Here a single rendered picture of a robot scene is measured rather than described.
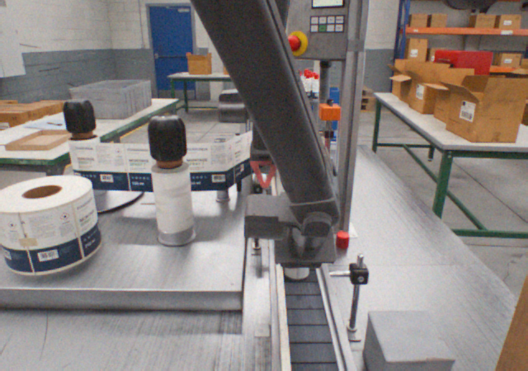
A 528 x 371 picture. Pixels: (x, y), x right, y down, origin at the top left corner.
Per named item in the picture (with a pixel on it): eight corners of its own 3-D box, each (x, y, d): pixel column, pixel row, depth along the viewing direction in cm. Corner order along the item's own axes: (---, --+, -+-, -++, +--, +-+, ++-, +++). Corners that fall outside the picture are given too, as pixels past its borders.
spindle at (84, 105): (85, 185, 114) (69, 96, 104) (112, 185, 114) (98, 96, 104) (72, 197, 105) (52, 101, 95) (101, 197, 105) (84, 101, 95)
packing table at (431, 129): (366, 157, 433) (373, 92, 406) (433, 159, 426) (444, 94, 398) (421, 260, 228) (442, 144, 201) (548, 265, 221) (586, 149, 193)
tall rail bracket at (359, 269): (319, 323, 66) (325, 249, 61) (357, 323, 66) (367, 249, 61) (322, 336, 63) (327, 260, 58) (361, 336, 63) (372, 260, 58)
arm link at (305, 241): (333, 234, 49) (333, 198, 52) (284, 230, 49) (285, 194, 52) (325, 251, 55) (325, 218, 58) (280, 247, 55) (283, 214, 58)
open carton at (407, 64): (381, 93, 402) (384, 58, 389) (421, 93, 399) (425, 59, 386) (390, 98, 365) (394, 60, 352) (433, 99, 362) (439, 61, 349)
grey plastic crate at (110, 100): (110, 105, 314) (106, 80, 306) (153, 105, 312) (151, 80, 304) (73, 119, 258) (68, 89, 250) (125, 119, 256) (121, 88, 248)
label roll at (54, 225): (84, 272, 73) (70, 210, 68) (-14, 277, 71) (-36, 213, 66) (112, 226, 91) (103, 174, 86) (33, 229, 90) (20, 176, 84)
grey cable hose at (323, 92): (314, 133, 104) (318, 58, 97) (326, 133, 104) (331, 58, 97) (316, 136, 101) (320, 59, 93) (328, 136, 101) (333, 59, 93)
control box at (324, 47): (304, 58, 98) (306, -17, 92) (362, 60, 89) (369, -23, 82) (284, 59, 90) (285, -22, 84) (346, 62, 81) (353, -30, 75)
